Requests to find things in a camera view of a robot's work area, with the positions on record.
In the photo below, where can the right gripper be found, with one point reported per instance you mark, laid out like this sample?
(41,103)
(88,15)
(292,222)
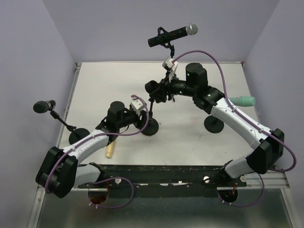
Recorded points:
(165,85)

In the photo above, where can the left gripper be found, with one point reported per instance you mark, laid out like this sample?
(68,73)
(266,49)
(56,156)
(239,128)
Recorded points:
(139,124)

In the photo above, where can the round base microphone stand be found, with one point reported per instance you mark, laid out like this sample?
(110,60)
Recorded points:
(153,126)

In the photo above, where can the gold microphone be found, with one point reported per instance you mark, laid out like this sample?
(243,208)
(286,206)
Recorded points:
(110,150)

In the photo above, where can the black tripod microphone stand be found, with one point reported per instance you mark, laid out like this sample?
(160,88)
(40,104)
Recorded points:
(164,40)

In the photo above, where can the black glitter microphone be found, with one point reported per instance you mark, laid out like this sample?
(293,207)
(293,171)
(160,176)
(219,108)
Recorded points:
(189,30)

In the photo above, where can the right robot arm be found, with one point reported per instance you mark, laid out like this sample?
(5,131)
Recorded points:
(266,144)

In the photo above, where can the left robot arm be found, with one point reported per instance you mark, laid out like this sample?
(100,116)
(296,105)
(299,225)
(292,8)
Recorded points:
(60,170)

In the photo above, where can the right round base stand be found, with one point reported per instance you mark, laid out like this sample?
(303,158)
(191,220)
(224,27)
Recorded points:
(213,124)

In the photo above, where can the left edge microphone stand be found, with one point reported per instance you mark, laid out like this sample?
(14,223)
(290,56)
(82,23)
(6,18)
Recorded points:
(76,134)

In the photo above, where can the teal microphone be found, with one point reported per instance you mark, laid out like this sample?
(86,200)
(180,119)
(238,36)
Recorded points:
(243,101)

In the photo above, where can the small black microphone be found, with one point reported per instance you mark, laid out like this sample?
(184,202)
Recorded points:
(41,107)

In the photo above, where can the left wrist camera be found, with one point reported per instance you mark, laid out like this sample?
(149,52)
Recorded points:
(137,105)

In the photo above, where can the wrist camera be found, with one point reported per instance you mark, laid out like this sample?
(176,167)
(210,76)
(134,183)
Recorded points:
(137,105)
(170,65)

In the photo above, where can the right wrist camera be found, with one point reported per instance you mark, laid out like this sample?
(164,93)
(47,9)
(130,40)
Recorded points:
(170,65)

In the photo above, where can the black mounting rail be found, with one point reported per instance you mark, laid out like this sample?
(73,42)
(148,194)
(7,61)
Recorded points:
(156,181)

